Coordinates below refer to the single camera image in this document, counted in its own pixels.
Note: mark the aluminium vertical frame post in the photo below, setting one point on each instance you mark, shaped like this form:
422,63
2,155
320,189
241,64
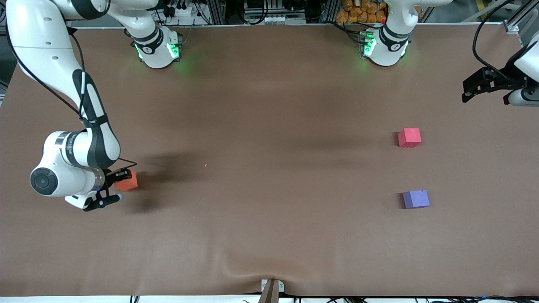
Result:
217,12
330,10

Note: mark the red foam block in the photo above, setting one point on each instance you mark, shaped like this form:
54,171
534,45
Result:
409,137

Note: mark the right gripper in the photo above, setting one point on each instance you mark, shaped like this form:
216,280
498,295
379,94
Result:
111,178

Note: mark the aluminium frame corner post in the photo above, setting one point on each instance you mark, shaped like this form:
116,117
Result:
516,23

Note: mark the white power strip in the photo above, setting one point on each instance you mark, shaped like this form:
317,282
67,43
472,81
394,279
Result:
181,10

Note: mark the white terminal strip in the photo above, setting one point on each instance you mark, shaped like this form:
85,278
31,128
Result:
278,19

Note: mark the metal table clamp bracket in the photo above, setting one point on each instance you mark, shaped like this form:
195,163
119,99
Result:
270,292

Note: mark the orange foam block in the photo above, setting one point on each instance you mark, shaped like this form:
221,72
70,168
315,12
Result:
128,184

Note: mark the heap of orange lumpy objects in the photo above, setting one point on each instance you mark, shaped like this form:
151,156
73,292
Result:
358,12

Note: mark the brown table cover mat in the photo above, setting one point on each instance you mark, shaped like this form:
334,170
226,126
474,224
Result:
269,231

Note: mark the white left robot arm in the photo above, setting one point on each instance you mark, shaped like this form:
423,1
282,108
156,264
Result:
391,46

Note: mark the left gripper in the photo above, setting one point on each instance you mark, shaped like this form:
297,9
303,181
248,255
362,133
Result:
503,81

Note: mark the purple foam block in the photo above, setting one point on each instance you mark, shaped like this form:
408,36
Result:
416,199

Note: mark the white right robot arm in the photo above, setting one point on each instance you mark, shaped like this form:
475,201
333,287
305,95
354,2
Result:
42,42

